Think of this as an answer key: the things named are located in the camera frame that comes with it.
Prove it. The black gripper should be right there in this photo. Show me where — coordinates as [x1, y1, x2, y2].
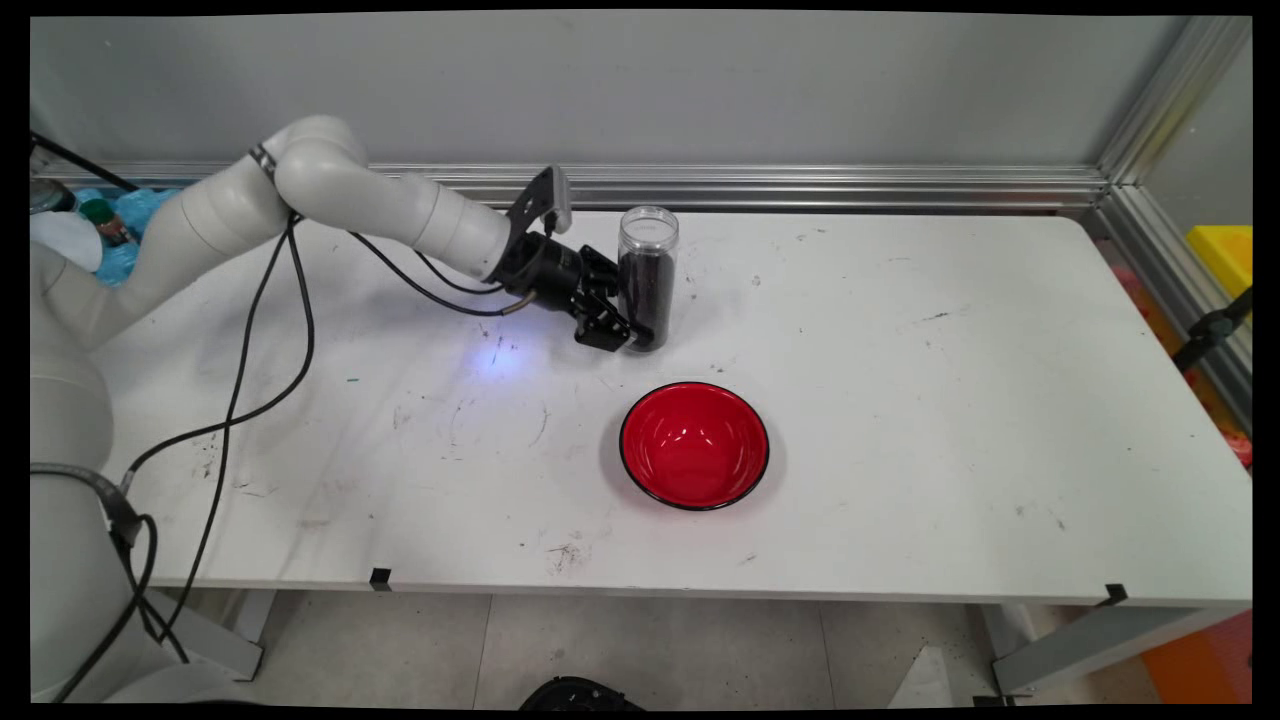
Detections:
[490, 233, 657, 354]

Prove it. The clear jar with black granules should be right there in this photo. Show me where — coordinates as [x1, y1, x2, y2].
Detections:
[617, 205, 680, 351]

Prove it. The red bowl with black rim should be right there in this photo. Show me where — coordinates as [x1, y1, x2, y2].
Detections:
[618, 381, 771, 512]

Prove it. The black round floor object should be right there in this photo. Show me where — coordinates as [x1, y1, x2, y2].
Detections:
[520, 676, 646, 711]

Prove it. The blue plastic bag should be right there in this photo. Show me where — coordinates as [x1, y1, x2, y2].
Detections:
[75, 186, 183, 288]

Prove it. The green capped bottle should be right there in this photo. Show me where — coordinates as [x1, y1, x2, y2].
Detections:
[78, 198, 136, 249]

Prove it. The white table leg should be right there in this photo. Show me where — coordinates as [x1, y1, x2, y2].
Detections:
[985, 603, 1241, 696]
[140, 588, 276, 681]

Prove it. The yellow plastic box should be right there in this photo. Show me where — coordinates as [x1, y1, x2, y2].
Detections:
[1186, 225, 1253, 299]

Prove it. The orange plastic crate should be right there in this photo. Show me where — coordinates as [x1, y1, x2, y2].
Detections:
[1140, 610, 1253, 704]

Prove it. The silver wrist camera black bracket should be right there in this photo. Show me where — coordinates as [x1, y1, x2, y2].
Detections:
[505, 165, 576, 246]

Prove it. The short black camera cable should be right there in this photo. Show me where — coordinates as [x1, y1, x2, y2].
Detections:
[413, 210, 561, 298]

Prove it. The black cable with metal plug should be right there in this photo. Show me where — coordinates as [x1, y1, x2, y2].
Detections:
[348, 230, 531, 319]

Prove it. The long horizontal aluminium frame rail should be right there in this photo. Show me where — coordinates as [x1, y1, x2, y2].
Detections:
[30, 160, 1111, 216]

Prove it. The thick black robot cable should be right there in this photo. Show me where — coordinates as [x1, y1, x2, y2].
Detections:
[125, 215, 316, 481]

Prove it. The thin long black cable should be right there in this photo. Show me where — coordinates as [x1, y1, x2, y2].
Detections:
[150, 220, 301, 646]

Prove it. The black looped cable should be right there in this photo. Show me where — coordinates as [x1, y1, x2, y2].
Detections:
[50, 515, 191, 704]

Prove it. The thin black background cable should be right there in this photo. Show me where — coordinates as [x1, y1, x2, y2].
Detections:
[30, 132, 139, 193]

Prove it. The short aluminium side rail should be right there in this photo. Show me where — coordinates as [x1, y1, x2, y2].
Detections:
[1095, 185, 1253, 436]

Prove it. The upright aluminium frame post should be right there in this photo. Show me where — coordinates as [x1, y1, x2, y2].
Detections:
[1095, 15, 1253, 186]

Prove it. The black clamp handle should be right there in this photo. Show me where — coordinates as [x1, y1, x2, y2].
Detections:
[1172, 288, 1253, 373]

